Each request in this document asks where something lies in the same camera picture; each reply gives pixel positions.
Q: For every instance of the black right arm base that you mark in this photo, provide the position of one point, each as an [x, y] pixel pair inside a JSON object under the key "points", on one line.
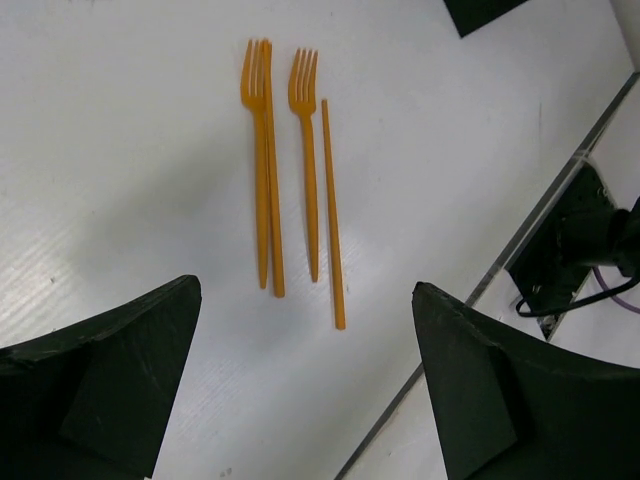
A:
{"points": [[581, 231]]}

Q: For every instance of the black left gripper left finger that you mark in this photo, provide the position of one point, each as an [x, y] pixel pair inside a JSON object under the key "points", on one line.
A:
{"points": [[93, 400]]}

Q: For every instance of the orange plastic fork left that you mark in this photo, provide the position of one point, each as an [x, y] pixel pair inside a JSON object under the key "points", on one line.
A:
{"points": [[253, 98]]}

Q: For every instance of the black utensil caddy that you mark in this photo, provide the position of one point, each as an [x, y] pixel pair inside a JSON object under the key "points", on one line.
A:
{"points": [[470, 15]]}

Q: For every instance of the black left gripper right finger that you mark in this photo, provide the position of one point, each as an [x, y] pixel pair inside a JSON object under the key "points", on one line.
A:
{"points": [[510, 406]]}

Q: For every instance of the orange plastic fork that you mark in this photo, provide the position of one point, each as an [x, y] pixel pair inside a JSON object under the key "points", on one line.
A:
{"points": [[253, 98], [302, 102]]}

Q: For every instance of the orange plastic fork right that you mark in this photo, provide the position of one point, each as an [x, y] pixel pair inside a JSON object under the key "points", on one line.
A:
{"points": [[302, 102]]}

